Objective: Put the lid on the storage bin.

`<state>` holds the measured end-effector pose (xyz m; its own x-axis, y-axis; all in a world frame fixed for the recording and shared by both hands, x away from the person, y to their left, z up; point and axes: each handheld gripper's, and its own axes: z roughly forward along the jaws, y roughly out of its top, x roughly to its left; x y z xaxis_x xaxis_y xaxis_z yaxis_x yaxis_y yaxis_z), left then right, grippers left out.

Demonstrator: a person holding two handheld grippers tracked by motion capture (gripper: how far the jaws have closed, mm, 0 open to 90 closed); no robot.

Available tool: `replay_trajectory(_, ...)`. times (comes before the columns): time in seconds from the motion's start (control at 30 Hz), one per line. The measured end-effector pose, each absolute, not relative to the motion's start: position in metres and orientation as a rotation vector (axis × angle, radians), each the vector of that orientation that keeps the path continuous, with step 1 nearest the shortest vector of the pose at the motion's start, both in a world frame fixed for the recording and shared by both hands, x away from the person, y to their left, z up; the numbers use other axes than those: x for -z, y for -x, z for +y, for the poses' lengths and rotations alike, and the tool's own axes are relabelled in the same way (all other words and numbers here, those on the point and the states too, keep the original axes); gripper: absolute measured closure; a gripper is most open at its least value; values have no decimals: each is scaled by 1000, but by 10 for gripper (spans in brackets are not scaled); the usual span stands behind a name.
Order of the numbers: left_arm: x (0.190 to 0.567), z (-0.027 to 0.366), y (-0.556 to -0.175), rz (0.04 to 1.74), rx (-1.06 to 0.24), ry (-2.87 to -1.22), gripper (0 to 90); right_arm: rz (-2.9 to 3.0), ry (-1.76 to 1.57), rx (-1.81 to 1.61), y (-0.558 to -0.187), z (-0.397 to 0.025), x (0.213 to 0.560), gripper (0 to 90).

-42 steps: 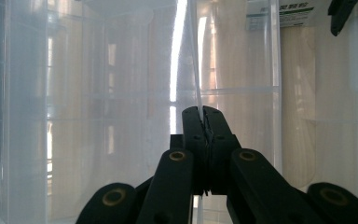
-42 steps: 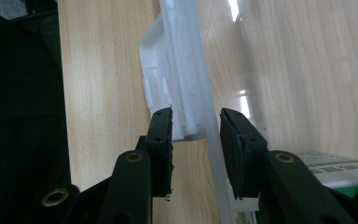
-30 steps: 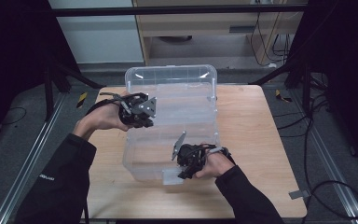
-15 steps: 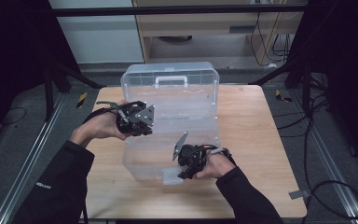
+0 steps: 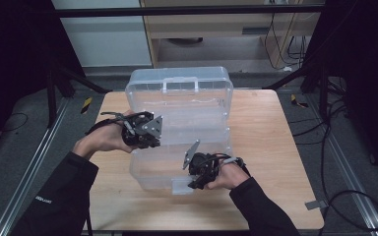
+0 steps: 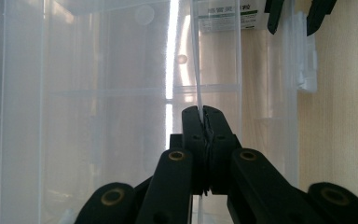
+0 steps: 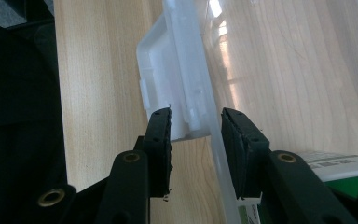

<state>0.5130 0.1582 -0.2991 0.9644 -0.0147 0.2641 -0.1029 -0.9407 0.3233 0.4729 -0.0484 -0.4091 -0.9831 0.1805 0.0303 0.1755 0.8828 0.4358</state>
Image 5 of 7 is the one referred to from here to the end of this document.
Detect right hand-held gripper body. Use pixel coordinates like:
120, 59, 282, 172
182, 140, 224, 181

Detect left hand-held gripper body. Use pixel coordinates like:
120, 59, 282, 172
121, 111, 164, 150

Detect clear plastic storage box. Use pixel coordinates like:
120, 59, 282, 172
124, 66, 234, 196

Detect person's right hand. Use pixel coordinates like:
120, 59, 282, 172
206, 161, 251, 191

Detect person's left hand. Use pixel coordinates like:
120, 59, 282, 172
73, 111, 138, 160

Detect yellow black floor tape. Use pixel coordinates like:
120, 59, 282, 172
80, 96, 94, 115
289, 93, 309, 109

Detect white cabinet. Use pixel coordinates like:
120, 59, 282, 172
50, 0, 153, 68

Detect black metal stand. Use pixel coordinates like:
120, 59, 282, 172
262, 62, 348, 122
43, 62, 112, 129

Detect grey tape piece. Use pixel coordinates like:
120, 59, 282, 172
304, 200, 329, 211

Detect black horizontal bar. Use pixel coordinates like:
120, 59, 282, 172
50, 4, 326, 18

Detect wooden desk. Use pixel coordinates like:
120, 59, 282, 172
140, 0, 324, 72

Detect black curtain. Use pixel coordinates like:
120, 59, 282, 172
0, 0, 87, 158
308, 0, 378, 181

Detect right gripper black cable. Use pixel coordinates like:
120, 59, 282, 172
210, 152, 252, 178

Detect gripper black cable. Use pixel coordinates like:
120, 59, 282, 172
85, 110, 152, 136
210, 152, 252, 178

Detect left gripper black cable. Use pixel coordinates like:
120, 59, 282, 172
85, 110, 152, 136

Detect thin black floor cable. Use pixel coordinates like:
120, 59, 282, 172
1, 112, 29, 133

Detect aluminium floor rail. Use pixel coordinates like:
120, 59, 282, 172
0, 97, 70, 236
308, 94, 378, 236

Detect hanging black cables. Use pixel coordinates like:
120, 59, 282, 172
264, 13, 309, 72

